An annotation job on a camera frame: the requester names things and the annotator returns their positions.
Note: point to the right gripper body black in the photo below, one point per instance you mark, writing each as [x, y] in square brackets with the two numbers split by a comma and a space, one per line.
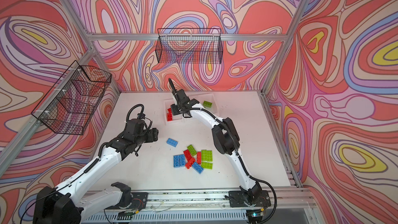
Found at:
[178, 109]

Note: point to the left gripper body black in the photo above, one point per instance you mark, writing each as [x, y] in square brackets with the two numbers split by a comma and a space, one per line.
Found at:
[149, 136]

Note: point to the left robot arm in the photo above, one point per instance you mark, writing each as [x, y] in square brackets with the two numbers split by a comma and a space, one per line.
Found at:
[66, 203]

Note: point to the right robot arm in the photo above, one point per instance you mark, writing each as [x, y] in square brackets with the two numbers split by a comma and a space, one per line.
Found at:
[225, 139]

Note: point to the left white bin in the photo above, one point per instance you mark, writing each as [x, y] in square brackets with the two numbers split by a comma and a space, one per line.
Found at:
[176, 119]

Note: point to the white bin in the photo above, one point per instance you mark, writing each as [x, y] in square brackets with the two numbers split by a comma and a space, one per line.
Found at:
[176, 119]
[208, 100]
[185, 105]

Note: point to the right white bin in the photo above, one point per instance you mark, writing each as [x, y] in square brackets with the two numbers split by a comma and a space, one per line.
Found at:
[208, 100]

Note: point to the middle white bin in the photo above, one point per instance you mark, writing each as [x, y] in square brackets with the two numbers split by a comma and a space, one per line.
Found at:
[185, 105]

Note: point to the green lego brick tilted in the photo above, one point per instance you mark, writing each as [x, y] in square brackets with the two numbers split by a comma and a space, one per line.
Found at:
[192, 150]

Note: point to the red lego brick upright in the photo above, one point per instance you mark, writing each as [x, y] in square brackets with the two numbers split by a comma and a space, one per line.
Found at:
[199, 158]

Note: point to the large green lego brick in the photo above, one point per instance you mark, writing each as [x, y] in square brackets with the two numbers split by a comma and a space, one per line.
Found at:
[206, 155]

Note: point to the blue lego brick bottom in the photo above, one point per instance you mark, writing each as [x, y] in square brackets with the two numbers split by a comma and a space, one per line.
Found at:
[197, 168]

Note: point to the green lego brick bottom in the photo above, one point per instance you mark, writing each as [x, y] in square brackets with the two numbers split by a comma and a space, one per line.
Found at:
[207, 165]

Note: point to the black wire basket back wall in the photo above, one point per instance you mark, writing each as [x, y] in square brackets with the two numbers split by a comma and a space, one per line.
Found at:
[189, 46]

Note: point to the black wire basket wall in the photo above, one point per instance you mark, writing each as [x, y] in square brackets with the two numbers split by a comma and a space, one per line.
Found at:
[189, 46]
[69, 106]

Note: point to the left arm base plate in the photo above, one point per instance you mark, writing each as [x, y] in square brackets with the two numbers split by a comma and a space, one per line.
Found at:
[137, 200]

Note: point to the black wire basket left wall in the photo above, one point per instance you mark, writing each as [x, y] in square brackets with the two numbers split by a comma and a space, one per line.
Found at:
[69, 106]

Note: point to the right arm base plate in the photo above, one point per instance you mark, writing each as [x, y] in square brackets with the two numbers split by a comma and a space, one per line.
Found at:
[243, 199]

